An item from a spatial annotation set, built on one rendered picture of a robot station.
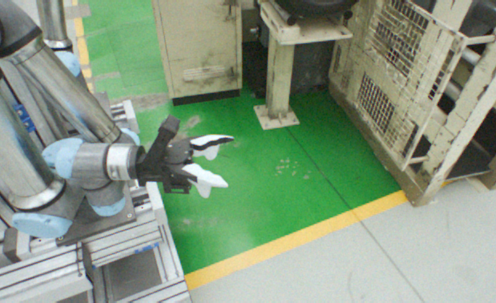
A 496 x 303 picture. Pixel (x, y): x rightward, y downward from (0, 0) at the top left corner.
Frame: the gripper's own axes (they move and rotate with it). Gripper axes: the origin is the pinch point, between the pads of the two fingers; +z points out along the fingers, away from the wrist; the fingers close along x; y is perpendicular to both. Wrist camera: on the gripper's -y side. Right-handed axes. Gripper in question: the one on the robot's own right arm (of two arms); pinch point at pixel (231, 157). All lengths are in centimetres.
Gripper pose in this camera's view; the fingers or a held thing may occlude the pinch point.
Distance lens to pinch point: 66.7
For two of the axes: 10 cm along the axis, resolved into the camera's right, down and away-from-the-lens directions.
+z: 10.0, 0.3, -0.3
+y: -0.1, 8.0, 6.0
